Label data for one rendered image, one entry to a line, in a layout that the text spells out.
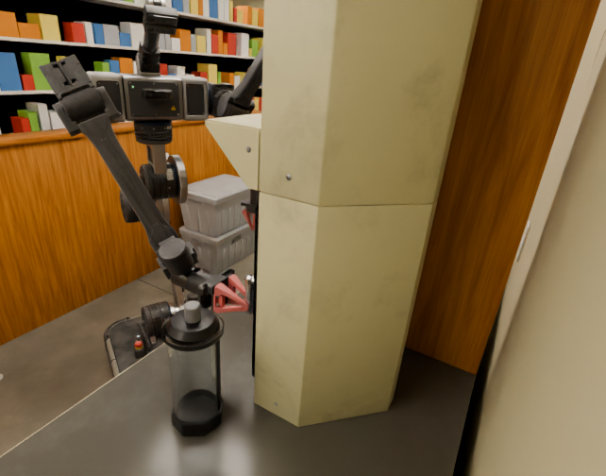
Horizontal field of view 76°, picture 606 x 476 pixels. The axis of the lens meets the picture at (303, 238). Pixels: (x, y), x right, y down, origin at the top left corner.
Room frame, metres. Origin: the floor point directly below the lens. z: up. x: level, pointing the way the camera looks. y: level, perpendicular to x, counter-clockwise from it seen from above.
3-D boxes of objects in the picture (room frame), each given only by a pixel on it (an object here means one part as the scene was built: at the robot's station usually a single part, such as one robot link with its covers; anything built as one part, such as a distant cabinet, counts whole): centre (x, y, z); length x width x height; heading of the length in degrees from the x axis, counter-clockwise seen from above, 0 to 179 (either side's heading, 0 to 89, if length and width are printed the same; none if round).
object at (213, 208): (3.00, 0.69, 0.49); 0.60 x 0.42 x 0.33; 152
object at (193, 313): (0.56, 0.18, 1.18); 0.09 x 0.09 x 0.07
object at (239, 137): (0.77, 0.05, 1.46); 0.32 x 0.12 x 0.10; 152
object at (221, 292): (0.70, 0.14, 1.14); 0.09 x 0.07 x 0.07; 62
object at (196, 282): (0.73, 0.20, 1.14); 0.10 x 0.07 x 0.07; 152
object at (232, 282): (0.70, 0.14, 1.14); 0.09 x 0.07 x 0.07; 62
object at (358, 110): (0.69, -0.11, 1.33); 0.32 x 0.25 x 0.77; 152
